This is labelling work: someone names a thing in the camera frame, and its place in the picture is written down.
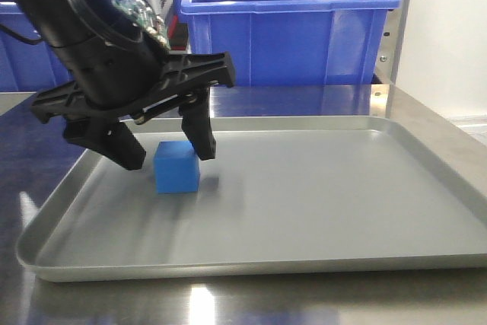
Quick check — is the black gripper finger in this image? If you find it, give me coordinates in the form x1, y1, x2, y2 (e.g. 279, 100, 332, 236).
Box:
63, 117, 146, 170
179, 88, 216, 161

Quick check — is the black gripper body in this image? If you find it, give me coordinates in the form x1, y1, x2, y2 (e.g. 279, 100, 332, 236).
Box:
30, 31, 237, 125

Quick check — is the blue cube block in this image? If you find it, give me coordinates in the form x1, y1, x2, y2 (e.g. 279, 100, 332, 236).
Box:
153, 141, 200, 193

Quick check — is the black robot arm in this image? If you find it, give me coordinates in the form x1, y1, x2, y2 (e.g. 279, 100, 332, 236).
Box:
14, 0, 236, 170

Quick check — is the green circuit board left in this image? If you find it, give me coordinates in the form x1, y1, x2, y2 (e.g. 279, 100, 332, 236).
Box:
111, 0, 170, 51

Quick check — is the blue plastic bin left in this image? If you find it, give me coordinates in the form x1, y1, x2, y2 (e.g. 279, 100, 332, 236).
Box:
1, 0, 72, 92

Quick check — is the grey metal tray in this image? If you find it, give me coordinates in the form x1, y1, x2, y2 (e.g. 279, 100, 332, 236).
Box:
16, 116, 486, 282

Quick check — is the blue plastic bin right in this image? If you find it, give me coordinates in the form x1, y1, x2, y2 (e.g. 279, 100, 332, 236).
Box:
180, 0, 400, 86

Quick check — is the metal shelf upright post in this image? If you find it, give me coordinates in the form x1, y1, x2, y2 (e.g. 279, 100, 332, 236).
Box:
374, 0, 409, 84

